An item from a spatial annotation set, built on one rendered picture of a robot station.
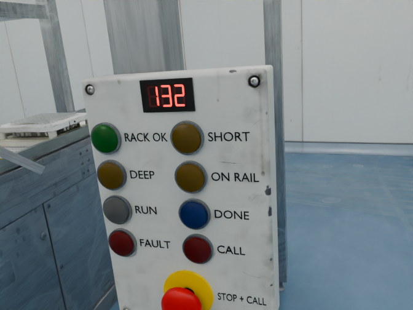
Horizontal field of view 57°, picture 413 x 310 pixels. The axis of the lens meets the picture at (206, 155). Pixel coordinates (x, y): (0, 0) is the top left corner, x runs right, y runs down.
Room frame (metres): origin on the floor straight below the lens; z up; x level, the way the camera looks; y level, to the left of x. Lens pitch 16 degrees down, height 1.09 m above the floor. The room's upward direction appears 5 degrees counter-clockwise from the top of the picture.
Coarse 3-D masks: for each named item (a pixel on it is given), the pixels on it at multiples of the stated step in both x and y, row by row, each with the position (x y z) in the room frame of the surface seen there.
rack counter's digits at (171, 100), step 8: (152, 88) 0.33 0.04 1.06; (160, 88) 0.32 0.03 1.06; (168, 88) 0.32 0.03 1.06; (176, 88) 0.32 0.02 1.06; (184, 88) 0.32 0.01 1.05; (152, 96) 0.33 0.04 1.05; (160, 96) 0.32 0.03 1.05; (168, 96) 0.32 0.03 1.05; (176, 96) 0.32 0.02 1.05; (184, 96) 0.32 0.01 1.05; (152, 104) 0.33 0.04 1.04; (160, 104) 0.32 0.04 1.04; (168, 104) 0.32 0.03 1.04; (176, 104) 0.32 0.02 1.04; (184, 104) 0.32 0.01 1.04
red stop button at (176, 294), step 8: (176, 288) 0.31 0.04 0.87; (184, 288) 0.31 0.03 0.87; (168, 296) 0.30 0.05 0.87; (176, 296) 0.30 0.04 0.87; (184, 296) 0.30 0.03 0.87; (192, 296) 0.30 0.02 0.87; (168, 304) 0.30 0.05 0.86; (176, 304) 0.30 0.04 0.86; (184, 304) 0.30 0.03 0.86; (192, 304) 0.30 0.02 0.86; (200, 304) 0.30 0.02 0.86
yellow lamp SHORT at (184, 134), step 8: (176, 128) 0.32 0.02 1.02; (184, 128) 0.31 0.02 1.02; (192, 128) 0.31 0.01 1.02; (176, 136) 0.32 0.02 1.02; (184, 136) 0.31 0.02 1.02; (192, 136) 0.31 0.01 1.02; (200, 136) 0.31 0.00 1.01; (176, 144) 0.32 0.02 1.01; (184, 144) 0.31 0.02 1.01; (192, 144) 0.31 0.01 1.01; (200, 144) 0.31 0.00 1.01; (184, 152) 0.32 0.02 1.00; (192, 152) 0.31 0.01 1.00
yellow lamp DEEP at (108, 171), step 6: (108, 162) 0.34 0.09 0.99; (102, 168) 0.34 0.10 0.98; (108, 168) 0.34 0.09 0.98; (114, 168) 0.34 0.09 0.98; (102, 174) 0.34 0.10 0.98; (108, 174) 0.34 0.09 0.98; (114, 174) 0.34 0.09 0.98; (120, 174) 0.34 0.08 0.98; (102, 180) 0.34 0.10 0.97; (108, 180) 0.34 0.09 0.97; (114, 180) 0.34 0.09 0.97; (120, 180) 0.34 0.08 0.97; (108, 186) 0.34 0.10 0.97; (114, 186) 0.34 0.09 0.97
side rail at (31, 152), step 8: (80, 128) 1.35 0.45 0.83; (64, 136) 1.25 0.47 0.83; (72, 136) 1.29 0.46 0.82; (80, 136) 1.34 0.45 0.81; (40, 144) 1.14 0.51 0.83; (48, 144) 1.18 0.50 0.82; (56, 144) 1.21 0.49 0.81; (64, 144) 1.25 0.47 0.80; (16, 152) 1.06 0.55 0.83; (24, 152) 1.08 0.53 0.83; (32, 152) 1.11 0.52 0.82; (40, 152) 1.14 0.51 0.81; (0, 160) 0.99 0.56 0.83; (0, 168) 0.99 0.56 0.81; (8, 168) 1.01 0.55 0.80
